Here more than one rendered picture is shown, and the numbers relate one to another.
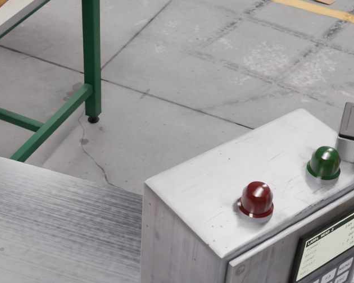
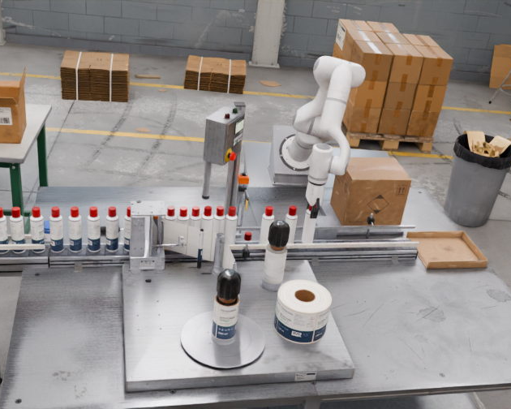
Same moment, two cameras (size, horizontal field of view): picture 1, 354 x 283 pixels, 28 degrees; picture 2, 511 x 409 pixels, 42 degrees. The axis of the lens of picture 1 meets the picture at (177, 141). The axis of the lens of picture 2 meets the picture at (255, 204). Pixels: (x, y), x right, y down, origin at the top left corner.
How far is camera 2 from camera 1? 2.29 m
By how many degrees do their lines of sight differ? 26
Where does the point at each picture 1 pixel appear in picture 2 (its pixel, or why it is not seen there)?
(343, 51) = (166, 153)
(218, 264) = (225, 125)
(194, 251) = (220, 126)
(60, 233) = (122, 201)
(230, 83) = (113, 180)
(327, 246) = (238, 126)
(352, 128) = (237, 105)
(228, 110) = not seen: hidden behind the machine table
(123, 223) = (143, 195)
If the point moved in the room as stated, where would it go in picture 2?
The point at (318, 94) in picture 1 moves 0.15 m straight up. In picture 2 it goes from (163, 176) to (163, 159)
